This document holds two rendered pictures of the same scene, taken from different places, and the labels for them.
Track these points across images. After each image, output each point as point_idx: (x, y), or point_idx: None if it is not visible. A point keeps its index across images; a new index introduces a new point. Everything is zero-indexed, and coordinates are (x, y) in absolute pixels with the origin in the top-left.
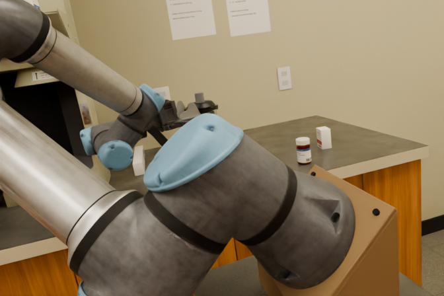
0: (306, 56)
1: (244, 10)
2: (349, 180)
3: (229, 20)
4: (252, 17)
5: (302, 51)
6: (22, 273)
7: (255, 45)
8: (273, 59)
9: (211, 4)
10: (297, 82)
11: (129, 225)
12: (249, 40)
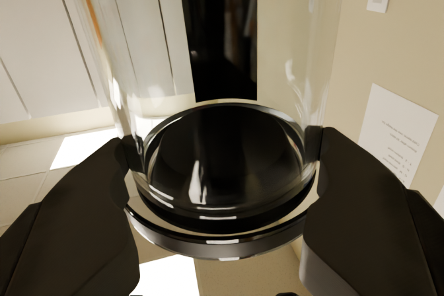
0: (343, 18)
1: (395, 136)
2: None
3: (426, 141)
4: (388, 119)
5: (345, 28)
6: None
7: (403, 73)
8: (384, 33)
9: (443, 187)
10: None
11: None
12: (409, 87)
